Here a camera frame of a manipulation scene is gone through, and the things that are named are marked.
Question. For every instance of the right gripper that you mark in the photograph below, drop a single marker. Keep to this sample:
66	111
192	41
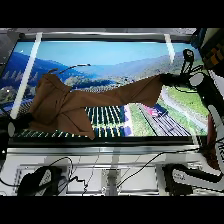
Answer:
170	80

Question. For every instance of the brown trousers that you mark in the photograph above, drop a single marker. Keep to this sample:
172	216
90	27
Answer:
66	103

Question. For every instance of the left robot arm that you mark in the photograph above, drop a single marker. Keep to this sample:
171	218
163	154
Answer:
36	181

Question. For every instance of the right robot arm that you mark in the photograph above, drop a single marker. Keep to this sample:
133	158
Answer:
216	123

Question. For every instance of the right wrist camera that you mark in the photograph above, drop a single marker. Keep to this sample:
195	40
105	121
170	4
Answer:
188	55

